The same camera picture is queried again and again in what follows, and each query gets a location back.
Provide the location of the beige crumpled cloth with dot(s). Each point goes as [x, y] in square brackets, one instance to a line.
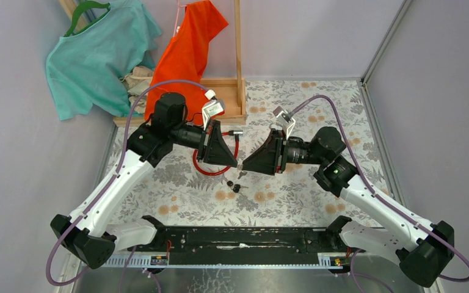
[136, 82]

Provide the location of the floral table mat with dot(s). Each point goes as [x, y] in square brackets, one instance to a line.
[177, 194]

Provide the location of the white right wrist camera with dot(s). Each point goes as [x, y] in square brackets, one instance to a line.
[285, 120]

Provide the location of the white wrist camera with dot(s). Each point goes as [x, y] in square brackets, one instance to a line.
[285, 120]
[211, 109]

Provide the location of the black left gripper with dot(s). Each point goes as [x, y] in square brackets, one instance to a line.
[212, 148]

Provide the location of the red cable lock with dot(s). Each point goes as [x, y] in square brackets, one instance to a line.
[236, 134]

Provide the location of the black headed keys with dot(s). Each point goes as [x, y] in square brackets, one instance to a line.
[235, 187]

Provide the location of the pink clothes hanger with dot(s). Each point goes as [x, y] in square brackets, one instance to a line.
[180, 13]

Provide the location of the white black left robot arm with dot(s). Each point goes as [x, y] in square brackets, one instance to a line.
[86, 232]

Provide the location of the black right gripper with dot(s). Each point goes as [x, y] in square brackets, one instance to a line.
[272, 157]

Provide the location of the aluminium frame rail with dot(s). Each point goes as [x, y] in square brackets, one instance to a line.
[397, 20]

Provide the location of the orange shirt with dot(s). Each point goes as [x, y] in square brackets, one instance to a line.
[186, 58]

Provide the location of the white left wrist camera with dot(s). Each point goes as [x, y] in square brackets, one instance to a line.
[211, 109]

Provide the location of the green clothes hanger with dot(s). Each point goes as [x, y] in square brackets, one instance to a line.
[78, 13]

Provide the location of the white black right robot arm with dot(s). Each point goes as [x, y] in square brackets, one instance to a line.
[408, 240]

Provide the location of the teal shirt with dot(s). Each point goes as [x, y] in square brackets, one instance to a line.
[84, 70]

